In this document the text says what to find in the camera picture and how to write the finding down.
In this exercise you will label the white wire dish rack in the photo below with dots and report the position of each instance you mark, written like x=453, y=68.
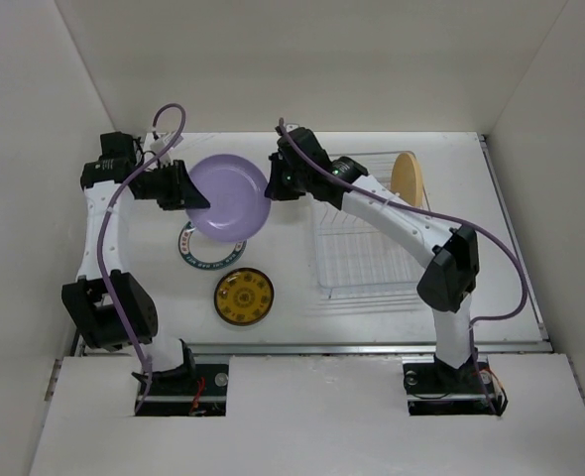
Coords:
x=354, y=260

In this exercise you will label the dark green rimmed plate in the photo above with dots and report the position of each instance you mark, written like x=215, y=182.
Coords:
x=205, y=254

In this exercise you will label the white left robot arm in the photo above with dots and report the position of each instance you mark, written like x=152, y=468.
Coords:
x=109, y=307

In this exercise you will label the yellow rimmed amber plate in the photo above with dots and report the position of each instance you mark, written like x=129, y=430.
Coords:
x=244, y=297

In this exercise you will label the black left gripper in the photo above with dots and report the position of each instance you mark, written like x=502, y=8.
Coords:
x=183, y=193

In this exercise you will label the purple plastic plate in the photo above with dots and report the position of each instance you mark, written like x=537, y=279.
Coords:
x=235, y=189

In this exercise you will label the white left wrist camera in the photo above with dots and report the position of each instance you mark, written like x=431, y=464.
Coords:
x=165, y=142

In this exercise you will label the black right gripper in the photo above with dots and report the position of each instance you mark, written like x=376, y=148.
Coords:
x=274, y=190

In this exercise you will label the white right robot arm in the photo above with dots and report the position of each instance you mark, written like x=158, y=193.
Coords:
x=448, y=255

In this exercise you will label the beige plastic plate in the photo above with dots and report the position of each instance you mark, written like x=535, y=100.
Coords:
x=406, y=179

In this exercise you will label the aluminium table frame rail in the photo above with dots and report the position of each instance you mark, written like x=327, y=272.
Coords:
x=458, y=180

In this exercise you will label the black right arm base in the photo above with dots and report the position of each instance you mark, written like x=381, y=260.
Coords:
x=434, y=390

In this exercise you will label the white foam front board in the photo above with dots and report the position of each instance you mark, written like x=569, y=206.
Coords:
x=313, y=416

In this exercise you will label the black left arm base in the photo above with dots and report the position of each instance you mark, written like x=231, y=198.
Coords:
x=203, y=393

